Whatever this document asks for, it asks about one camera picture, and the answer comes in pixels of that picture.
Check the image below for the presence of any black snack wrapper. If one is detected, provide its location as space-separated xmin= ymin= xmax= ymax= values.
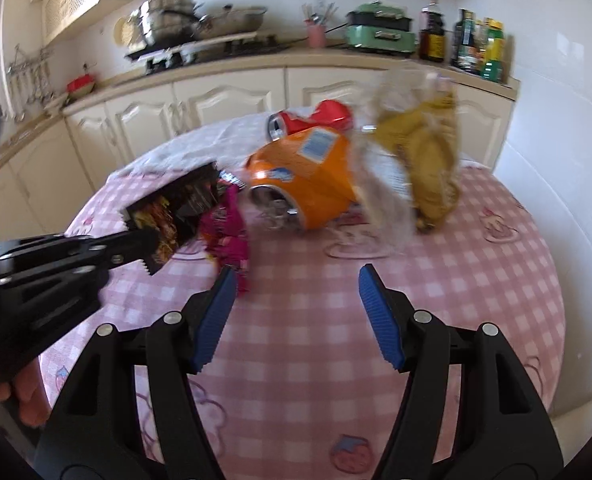
xmin=118 ymin=160 xmax=222 ymax=278

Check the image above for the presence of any black induction cooker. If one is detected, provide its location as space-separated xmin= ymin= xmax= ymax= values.
xmin=123 ymin=42 xmax=197 ymax=60

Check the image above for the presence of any large brown oil bottle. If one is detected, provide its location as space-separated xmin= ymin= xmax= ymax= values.
xmin=418 ymin=0 xmax=447 ymax=63

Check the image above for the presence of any crushed orange can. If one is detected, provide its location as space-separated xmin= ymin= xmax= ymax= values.
xmin=245 ymin=127 xmax=364 ymax=231

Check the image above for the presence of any bunch of chopsticks and spoons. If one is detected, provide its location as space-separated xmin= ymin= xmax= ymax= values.
xmin=301 ymin=0 xmax=339 ymax=26

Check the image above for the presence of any cream round perforated plate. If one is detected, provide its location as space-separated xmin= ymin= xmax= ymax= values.
xmin=113 ymin=15 xmax=139 ymax=46

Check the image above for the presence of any green bottle yellow label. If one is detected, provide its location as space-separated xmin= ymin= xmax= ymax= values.
xmin=481 ymin=17 xmax=507 ymax=82

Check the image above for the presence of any metal wall utensil rack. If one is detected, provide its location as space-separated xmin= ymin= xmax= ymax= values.
xmin=6 ymin=45 xmax=57 ymax=76

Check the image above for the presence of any green electric cooker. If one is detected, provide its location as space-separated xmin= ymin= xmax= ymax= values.
xmin=345 ymin=2 xmax=418 ymax=56

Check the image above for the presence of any stainless steel steamer pot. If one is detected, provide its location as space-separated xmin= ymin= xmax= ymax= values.
xmin=131 ymin=0 xmax=207 ymax=48

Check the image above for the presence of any black gas stove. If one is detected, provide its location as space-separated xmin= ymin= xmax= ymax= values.
xmin=143 ymin=35 xmax=294 ymax=76

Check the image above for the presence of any crushed red can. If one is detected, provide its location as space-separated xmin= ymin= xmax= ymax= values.
xmin=267 ymin=100 xmax=354 ymax=142

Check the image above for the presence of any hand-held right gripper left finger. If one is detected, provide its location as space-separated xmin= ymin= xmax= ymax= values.
xmin=33 ymin=265 xmax=239 ymax=480

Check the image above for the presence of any dark sauce bottle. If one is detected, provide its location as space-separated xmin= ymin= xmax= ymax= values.
xmin=451 ymin=8 xmax=477 ymax=71

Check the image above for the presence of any steel wok with lid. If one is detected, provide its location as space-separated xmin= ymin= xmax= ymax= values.
xmin=191 ymin=5 xmax=269 ymax=41

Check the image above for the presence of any person's left hand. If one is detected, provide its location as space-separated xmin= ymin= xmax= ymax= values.
xmin=0 ymin=360 xmax=52 ymax=428

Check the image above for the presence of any magenta snack wrapper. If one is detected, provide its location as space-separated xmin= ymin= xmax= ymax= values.
xmin=198 ymin=170 xmax=252 ymax=296

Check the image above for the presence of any wooden board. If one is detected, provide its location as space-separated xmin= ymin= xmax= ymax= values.
xmin=166 ymin=30 xmax=259 ymax=53

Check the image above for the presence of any clear bag with banana peels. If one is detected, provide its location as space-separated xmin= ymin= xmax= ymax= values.
xmin=353 ymin=67 xmax=462 ymax=256

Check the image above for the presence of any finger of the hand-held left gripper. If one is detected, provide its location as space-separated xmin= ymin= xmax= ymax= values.
xmin=0 ymin=230 xmax=161 ymax=262
xmin=0 ymin=255 xmax=157 ymax=288

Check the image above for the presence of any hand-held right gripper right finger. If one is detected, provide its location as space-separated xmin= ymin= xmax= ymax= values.
xmin=358 ymin=263 xmax=564 ymax=480

